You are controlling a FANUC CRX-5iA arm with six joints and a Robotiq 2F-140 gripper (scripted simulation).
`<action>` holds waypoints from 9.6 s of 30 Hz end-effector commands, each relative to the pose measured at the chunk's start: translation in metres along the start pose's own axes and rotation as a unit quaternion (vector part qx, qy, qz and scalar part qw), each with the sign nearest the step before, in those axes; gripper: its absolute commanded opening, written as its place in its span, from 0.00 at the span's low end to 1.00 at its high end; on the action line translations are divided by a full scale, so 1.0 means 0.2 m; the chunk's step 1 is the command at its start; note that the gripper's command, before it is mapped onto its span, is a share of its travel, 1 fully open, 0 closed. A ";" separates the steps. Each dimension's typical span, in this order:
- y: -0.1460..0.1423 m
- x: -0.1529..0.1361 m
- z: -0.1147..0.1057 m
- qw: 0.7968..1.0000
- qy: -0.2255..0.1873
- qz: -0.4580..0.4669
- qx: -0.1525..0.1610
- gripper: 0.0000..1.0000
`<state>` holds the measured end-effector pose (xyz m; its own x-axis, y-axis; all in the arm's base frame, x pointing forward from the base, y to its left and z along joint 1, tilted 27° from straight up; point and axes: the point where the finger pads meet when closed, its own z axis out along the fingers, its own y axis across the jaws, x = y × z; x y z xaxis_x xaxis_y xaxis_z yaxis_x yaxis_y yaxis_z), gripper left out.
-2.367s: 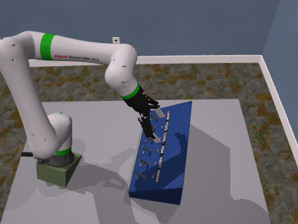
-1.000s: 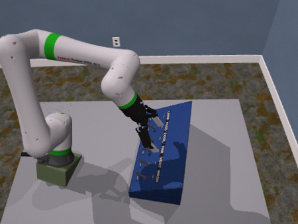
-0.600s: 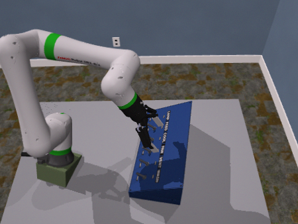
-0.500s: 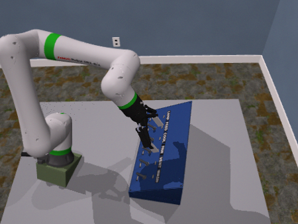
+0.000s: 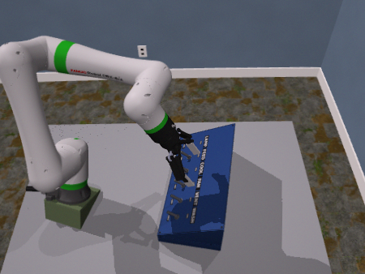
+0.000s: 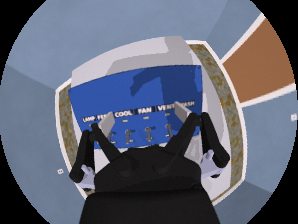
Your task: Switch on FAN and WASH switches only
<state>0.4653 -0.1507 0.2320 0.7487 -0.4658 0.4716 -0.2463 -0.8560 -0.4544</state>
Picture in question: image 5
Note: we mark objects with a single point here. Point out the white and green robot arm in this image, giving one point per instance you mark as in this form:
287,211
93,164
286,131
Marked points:
53,167

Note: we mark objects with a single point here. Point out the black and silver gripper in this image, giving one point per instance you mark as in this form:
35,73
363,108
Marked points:
174,148

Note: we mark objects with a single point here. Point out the blue switch console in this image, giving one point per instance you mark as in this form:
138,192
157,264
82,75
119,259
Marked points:
201,208

